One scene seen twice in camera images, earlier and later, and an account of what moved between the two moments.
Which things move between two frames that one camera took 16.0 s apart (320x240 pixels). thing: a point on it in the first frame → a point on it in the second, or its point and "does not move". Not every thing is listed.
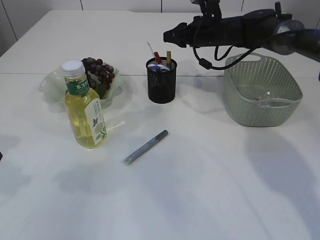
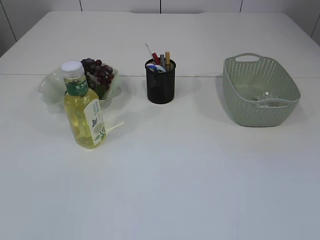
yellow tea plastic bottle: (83, 106) does not move
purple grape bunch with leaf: (99, 75) does not move
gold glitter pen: (169, 60) does not move
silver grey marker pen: (144, 147) → (162, 59)
